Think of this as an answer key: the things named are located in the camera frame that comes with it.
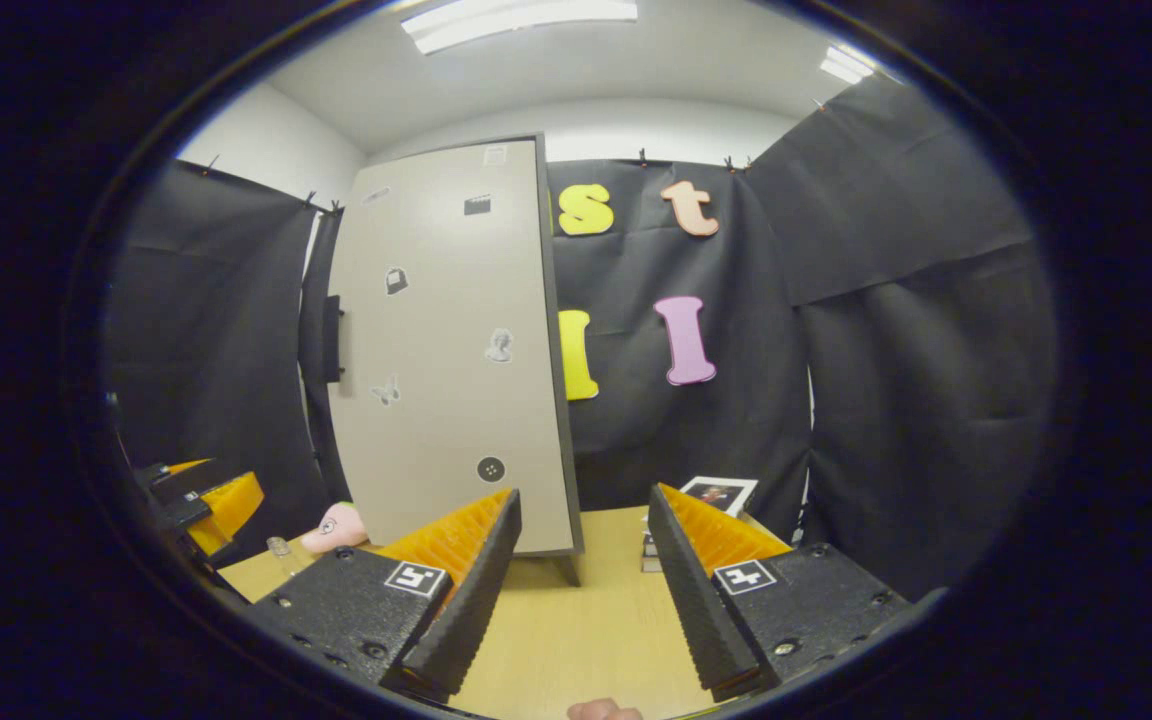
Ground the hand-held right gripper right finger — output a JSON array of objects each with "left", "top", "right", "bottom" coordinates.
[{"left": 646, "top": 484, "right": 914, "bottom": 704}]

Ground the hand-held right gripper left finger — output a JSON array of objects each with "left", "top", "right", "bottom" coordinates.
[{"left": 246, "top": 488, "right": 525, "bottom": 704}]

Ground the grey cabinet door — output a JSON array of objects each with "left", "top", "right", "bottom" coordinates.
[{"left": 328, "top": 140, "right": 567, "bottom": 553}]

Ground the black cabinet door handle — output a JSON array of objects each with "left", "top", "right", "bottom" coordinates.
[{"left": 324, "top": 295, "right": 345, "bottom": 383}]

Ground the white photo cover book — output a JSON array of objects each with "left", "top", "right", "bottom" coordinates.
[{"left": 681, "top": 476, "right": 759, "bottom": 519}]

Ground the pink plush toy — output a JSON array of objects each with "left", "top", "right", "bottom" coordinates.
[{"left": 299, "top": 502, "right": 369, "bottom": 554}]

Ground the black backdrop cloth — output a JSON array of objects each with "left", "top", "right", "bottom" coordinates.
[{"left": 106, "top": 75, "right": 1057, "bottom": 601}]

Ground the small ceiling light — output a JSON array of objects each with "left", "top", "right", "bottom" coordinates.
[{"left": 819, "top": 45, "right": 877, "bottom": 86}]

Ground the long ceiling light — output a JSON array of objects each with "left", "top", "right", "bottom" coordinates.
[{"left": 401, "top": 0, "right": 639, "bottom": 54}]

